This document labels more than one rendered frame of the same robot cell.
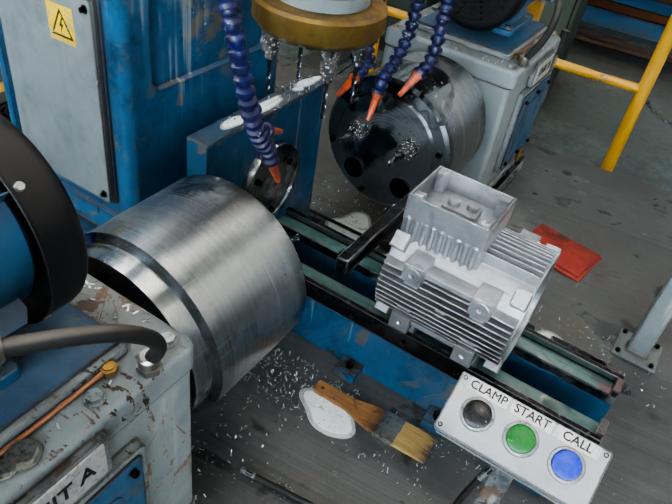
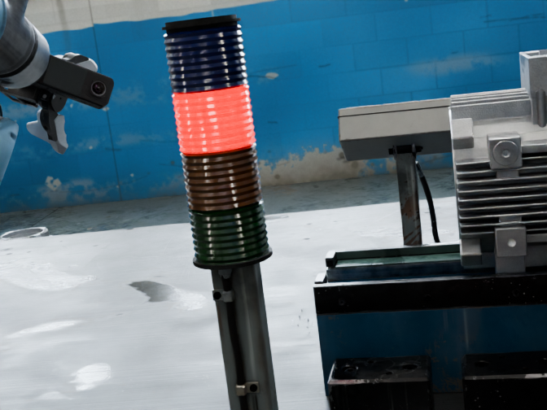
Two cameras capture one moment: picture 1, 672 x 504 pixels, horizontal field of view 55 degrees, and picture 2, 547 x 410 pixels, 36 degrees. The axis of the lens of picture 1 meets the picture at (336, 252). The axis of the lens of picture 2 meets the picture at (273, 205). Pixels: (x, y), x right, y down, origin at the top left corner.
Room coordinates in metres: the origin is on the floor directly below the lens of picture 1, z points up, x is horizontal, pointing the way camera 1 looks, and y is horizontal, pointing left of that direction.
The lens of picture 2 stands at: (1.52, -0.70, 1.21)
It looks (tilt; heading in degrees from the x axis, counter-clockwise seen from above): 12 degrees down; 166
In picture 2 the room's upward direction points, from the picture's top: 7 degrees counter-clockwise
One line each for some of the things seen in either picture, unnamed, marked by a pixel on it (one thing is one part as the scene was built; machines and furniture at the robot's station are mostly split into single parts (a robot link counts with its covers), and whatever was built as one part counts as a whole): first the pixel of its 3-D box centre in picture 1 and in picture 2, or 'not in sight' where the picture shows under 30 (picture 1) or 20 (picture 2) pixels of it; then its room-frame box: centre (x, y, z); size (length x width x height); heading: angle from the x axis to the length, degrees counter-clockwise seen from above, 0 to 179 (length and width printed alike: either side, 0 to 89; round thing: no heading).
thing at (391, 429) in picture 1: (371, 417); not in sight; (0.62, -0.10, 0.80); 0.21 x 0.05 x 0.01; 65
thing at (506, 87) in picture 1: (462, 104); not in sight; (1.38, -0.23, 0.99); 0.35 x 0.31 x 0.37; 153
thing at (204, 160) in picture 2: not in sight; (221, 175); (0.87, -0.58, 1.10); 0.06 x 0.06 x 0.04
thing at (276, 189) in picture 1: (272, 183); not in sight; (0.89, 0.12, 1.02); 0.15 x 0.02 x 0.15; 153
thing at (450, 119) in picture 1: (415, 122); not in sight; (1.14, -0.11, 1.04); 0.41 x 0.25 x 0.25; 153
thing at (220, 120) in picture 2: not in sight; (214, 118); (0.87, -0.58, 1.14); 0.06 x 0.06 x 0.04
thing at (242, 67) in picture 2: not in sight; (206, 59); (0.87, -0.58, 1.19); 0.06 x 0.06 x 0.04
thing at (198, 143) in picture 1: (240, 189); not in sight; (0.92, 0.18, 0.97); 0.30 x 0.11 x 0.34; 153
